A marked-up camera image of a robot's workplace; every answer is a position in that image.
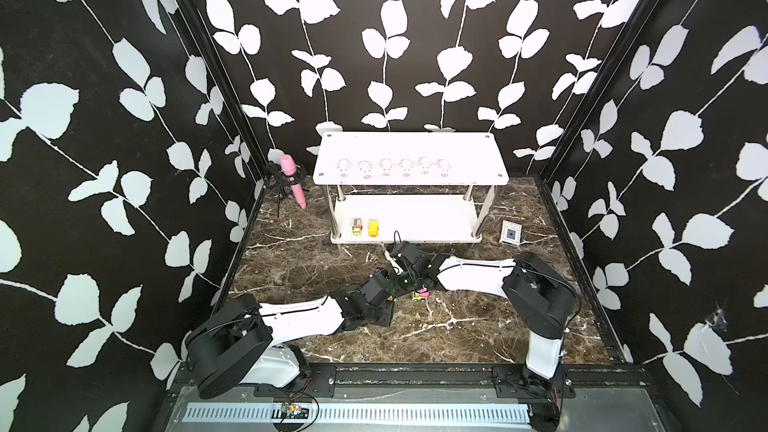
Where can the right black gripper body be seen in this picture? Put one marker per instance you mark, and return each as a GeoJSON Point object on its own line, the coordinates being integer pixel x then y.
{"type": "Point", "coordinates": [403, 284]}

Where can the yellow orange dump truck toy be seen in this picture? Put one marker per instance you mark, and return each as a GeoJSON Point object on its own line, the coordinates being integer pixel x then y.
{"type": "Point", "coordinates": [373, 228]}

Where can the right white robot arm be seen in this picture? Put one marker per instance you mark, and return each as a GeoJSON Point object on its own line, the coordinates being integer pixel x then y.
{"type": "Point", "coordinates": [543, 300]}

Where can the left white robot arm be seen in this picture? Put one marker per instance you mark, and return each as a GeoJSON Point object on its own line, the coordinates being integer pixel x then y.
{"type": "Point", "coordinates": [245, 341]}

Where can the green pink toy car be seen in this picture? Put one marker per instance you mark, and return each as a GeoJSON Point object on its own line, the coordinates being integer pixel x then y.
{"type": "Point", "coordinates": [420, 295]}

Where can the white square tag card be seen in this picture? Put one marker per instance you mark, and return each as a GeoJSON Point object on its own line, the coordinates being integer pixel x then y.
{"type": "Point", "coordinates": [511, 233]}

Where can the white perforated vent strip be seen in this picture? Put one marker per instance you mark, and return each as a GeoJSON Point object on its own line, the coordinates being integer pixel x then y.
{"type": "Point", "coordinates": [484, 415]}

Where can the small green circuit board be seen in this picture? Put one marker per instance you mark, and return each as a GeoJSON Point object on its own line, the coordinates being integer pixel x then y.
{"type": "Point", "coordinates": [294, 412]}

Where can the white two-tier shelf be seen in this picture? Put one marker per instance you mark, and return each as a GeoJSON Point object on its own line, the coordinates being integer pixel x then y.
{"type": "Point", "coordinates": [423, 187]}

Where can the pink microphone on stand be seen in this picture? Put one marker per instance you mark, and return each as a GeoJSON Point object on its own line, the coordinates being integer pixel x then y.
{"type": "Point", "coordinates": [288, 176]}

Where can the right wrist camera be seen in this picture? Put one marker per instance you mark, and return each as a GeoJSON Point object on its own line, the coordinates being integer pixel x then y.
{"type": "Point", "coordinates": [405, 257]}

